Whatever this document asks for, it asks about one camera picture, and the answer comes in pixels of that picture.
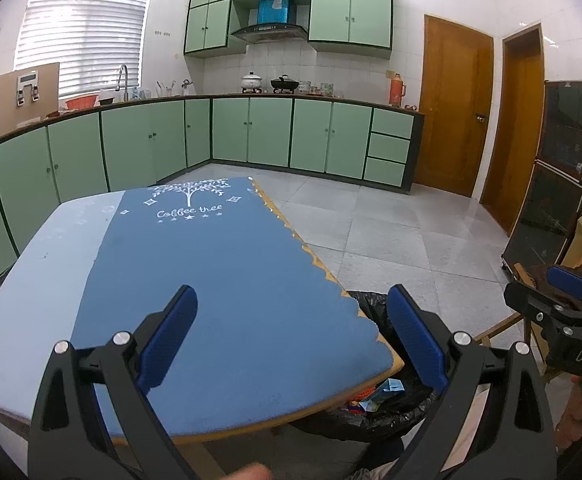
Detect range hood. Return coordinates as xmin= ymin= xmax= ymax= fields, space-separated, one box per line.
xmin=231 ymin=24 xmax=309 ymax=44

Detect bin with black bag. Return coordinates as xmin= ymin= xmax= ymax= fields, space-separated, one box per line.
xmin=291 ymin=290 xmax=452 ymax=443

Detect light blue round table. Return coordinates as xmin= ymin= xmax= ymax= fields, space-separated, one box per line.
xmin=0 ymin=176 xmax=404 ymax=461

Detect black glossy cabinet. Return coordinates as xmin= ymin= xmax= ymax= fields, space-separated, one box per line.
xmin=501 ymin=79 xmax=582 ymax=286

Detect green wall cabinets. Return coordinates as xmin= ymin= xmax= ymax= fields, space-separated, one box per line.
xmin=183 ymin=0 xmax=394 ymax=59

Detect wooden stool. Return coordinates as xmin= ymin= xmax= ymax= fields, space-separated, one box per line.
xmin=473 ymin=310 xmax=552 ymax=376

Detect green lower kitchen cabinets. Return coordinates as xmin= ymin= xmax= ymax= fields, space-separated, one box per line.
xmin=0 ymin=95 xmax=426 ymax=301

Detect blue box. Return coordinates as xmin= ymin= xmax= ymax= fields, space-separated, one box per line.
xmin=257 ymin=0 xmax=296 ymax=26

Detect wooden door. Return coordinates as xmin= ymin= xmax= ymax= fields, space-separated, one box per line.
xmin=413 ymin=14 xmax=495 ymax=198
xmin=478 ymin=22 xmax=546 ymax=237

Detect person's left hand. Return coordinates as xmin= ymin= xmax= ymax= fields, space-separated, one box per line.
xmin=223 ymin=464 xmax=273 ymax=480

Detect cardboard box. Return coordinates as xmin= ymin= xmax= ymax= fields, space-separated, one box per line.
xmin=0 ymin=62 xmax=62 ymax=133

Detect light blue snack bag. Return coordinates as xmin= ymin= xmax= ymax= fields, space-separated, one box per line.
xmin=361 ymin=379 xmax=406 ymax=411

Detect white window blinds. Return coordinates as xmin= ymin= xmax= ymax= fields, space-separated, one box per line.
xmin=13 ymin=0 xmax=154 ymax=101

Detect red thermos flask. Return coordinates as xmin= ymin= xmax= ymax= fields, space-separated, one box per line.
xmin=390 ymin=72 xmax=406 ymax=107

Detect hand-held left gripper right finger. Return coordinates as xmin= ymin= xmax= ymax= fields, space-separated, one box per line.
xmin=387 ymin=284 xmax=559 ymax=480

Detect person's right hand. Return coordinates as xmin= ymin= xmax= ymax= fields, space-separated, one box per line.
xmin=556 ymin=377 xmax=582 ymax=453

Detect black wok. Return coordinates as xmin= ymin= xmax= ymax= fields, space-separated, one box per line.
xmin=270 ymin=75 xmax=300 ymax=94

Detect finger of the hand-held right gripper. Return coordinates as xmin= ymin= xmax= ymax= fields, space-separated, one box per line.
xmin=503 ymin=280 xmax=572 ymax=341
xmin=546 ymin=265 xmax=582 ymax=311

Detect blue printed table mat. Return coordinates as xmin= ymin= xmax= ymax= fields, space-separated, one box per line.
xmin=71 ymin=176 xmax=394 ymax=441

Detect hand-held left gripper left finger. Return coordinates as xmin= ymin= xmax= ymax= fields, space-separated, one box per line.
xmin=27 ymin=284 xmax=206 ymax=480

